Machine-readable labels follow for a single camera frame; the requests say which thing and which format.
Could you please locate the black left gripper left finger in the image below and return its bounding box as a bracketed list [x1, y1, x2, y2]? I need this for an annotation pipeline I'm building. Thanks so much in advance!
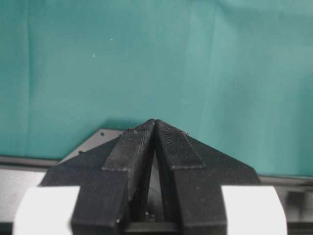
[41, 119, 155, 232]

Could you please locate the green table cloth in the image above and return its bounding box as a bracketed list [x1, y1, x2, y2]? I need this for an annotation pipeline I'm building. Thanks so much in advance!
[0, 0, 313, 176]

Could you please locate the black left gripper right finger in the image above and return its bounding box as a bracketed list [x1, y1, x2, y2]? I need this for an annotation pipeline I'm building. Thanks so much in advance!
[155, 120, 260, 232]

